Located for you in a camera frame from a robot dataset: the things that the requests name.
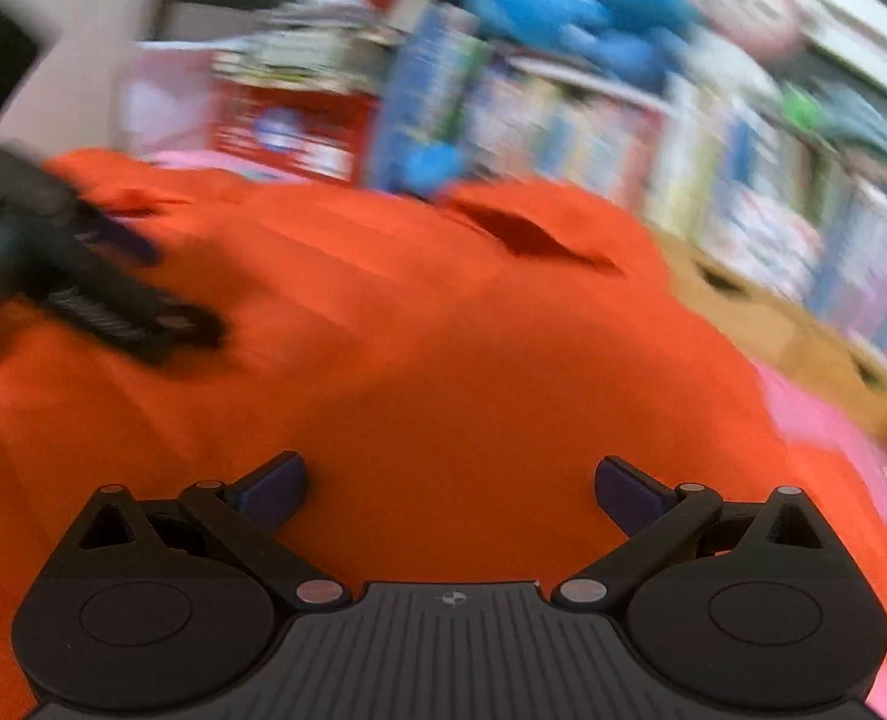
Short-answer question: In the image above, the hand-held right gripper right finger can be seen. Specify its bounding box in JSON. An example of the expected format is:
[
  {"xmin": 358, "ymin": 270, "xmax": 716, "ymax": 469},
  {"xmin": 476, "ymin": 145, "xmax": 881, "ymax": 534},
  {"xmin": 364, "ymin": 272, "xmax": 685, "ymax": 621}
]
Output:
[{"xmin": 550, "ymin": 456, "xmax": 853, "ymax": 612}]

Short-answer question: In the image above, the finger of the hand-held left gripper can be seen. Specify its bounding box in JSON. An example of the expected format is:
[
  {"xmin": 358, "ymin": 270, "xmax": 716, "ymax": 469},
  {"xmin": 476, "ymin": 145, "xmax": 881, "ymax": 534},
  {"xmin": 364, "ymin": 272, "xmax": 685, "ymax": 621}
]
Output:
[
  {"xmin": 46, "ymin": 268, "xmax": 227, "ymax": 365},
  {"xmin": 61, "ymin": 187, "xmax": 163, "ymax": 267}
]

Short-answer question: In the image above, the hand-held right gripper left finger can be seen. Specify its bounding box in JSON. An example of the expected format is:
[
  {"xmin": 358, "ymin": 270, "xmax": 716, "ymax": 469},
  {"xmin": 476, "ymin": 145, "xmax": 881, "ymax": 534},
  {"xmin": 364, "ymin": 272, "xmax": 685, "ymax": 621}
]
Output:
[{"xmin": 57, "ymin": 451, "xmax": 355, "ymax": 612}]

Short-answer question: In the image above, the orange down jacket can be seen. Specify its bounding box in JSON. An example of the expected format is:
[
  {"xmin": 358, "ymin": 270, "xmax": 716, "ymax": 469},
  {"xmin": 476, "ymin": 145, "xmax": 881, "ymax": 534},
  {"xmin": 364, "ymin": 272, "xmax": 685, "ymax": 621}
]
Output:
[{"xmin": 0, "ymin": 148, "xmax": 887, "ymax": 720}]

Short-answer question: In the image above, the white cardboard sheet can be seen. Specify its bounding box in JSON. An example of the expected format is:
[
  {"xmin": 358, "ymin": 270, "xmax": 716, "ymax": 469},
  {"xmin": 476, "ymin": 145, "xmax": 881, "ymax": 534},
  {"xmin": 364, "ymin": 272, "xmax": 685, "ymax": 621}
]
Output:
[{"xmin": 117, "ymin": 41, "xmax": 223, "ymax": 158}]

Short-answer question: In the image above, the red plastic crate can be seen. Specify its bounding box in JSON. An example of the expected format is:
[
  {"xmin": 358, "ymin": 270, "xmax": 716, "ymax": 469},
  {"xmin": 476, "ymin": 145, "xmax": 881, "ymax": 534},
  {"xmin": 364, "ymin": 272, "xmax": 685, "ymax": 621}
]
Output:
[{"xmin": 211, "ymin": 79, "xmax": 377, "ymax": 181}]

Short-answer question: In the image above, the pink printed blanket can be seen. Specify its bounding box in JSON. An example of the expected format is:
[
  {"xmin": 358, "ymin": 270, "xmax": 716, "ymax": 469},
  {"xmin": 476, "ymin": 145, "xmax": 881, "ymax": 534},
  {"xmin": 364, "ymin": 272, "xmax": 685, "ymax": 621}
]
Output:
[{"xmin": 143, "ymin": 148, "xmax": 887, "ymax": 720}]

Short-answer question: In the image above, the wooden drawer organiser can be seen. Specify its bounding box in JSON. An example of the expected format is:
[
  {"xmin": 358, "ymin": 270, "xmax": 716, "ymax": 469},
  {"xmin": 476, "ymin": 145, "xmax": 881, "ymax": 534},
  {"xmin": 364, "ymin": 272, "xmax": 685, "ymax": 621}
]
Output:
[{"xmin": 654, "ymin": 236, "xmax": 887, "ymax": 436}]

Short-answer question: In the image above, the stack of papers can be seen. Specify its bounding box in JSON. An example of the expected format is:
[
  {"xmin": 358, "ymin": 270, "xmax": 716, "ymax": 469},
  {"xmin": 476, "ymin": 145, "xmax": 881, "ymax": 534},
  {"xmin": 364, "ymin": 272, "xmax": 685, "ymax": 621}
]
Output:
[{"xmin": 214, "ymin": 4, "xmax": 407, "ymax": 95}]

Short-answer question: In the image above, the blue plush ball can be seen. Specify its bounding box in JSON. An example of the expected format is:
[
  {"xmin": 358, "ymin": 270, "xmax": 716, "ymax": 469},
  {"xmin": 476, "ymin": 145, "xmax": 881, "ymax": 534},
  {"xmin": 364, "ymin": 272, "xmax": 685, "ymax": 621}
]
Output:
[{"xmin": 402, "ymin": 142, "xmax": 467, "ymax": 196}]

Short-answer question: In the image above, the row of pink blue books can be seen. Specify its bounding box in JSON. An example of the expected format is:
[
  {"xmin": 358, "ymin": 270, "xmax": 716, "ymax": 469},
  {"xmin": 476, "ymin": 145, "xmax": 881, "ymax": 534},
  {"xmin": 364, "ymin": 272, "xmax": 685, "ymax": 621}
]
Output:
[{"xmin": 669, "ymin": 75, "xmax": 887, "ymax": 361}]

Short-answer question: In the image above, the row of tall thin books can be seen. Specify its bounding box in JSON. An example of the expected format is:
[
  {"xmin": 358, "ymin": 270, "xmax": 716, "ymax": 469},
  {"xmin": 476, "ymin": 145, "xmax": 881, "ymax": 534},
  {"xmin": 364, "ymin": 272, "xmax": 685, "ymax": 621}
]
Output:
[{"xmin": 372, "ymin": 4, "xmax": 490, "ymax": 196}]

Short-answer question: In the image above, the row of short thick books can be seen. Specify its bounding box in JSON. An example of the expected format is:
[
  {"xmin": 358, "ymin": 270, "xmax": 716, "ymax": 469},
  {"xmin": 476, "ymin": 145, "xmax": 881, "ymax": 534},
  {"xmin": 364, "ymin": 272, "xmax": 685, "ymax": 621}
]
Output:
[{"xmin": 474, "ymin": 52, "xmax": 677, "ymax": 233}]

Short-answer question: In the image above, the green round toy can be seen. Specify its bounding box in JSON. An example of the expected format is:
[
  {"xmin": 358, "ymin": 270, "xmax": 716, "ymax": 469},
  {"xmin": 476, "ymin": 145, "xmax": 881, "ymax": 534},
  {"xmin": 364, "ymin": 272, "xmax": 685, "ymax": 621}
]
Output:
[{"xmin": 781, "ymin": 82, "xmax": 823, "ymax": 125}]

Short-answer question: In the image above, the large blue plush toy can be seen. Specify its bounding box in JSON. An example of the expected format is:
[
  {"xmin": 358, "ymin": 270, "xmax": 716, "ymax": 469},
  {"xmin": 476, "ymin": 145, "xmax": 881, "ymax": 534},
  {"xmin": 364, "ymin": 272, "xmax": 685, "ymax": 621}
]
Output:
[{"xmin": 443, "ymin": 0, "xmax": 707, "ymax": 91}]

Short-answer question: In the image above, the pink rabbit plush toy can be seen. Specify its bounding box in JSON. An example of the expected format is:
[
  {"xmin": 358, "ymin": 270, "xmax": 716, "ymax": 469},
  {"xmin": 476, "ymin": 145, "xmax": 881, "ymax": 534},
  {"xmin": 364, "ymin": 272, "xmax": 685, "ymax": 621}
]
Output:
[{"xmin": 699, "ymin": 0, "xmax": 812, "ymax": 61}]

